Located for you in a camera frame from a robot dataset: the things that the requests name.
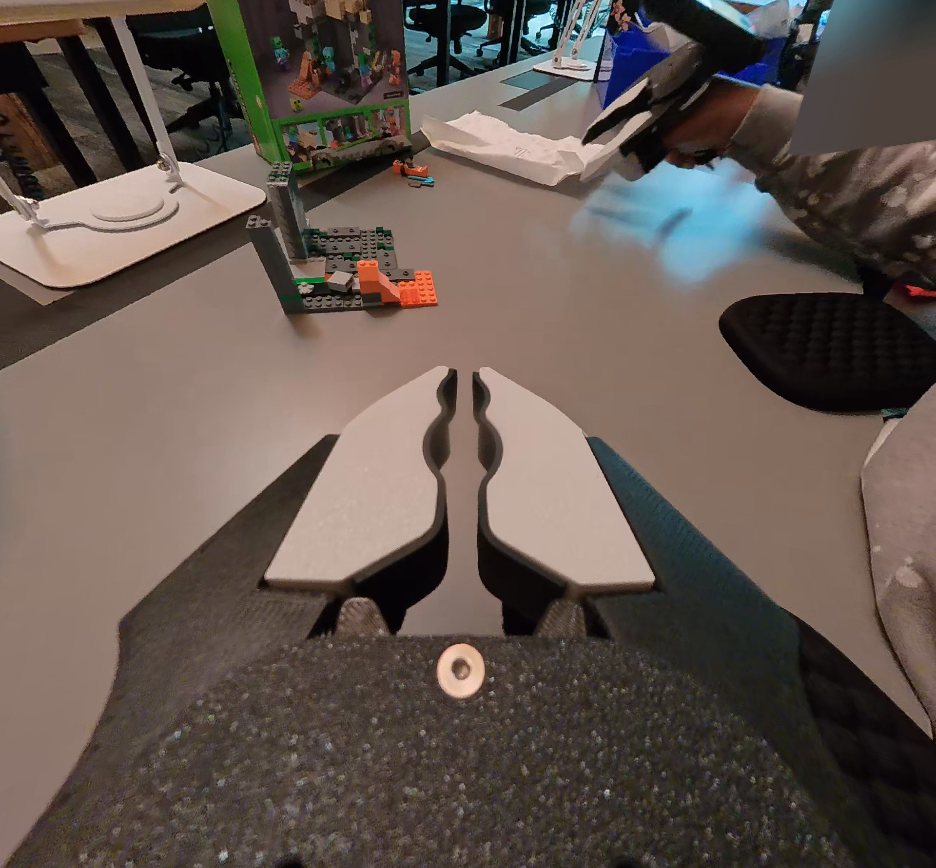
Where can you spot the torn white printed paper bag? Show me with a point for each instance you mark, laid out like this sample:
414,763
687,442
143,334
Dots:
504,144

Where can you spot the white stand with wooden board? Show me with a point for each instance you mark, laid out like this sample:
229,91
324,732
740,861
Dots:
131,217

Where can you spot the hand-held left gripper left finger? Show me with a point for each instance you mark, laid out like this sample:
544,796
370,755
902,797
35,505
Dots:
358,502

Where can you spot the person's right forearm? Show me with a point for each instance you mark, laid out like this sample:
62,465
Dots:
848,181

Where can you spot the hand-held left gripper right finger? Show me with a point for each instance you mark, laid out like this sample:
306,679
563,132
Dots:
563,510

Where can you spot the small orange lego figure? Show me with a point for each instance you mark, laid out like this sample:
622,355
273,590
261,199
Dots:
411,172

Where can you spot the person's right hand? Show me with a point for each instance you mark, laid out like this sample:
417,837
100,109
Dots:
720,122

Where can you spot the grey splattered hoodie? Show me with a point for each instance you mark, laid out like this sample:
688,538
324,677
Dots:
907,532

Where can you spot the green lego set box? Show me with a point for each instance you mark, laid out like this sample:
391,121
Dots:
322,42

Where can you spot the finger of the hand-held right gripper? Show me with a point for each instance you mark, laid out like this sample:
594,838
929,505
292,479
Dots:
618,162
625,111

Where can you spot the blue plastic bin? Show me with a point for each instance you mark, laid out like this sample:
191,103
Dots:
636,56

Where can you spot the partly built grey lego model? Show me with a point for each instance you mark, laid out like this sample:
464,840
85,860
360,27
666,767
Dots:
344,254

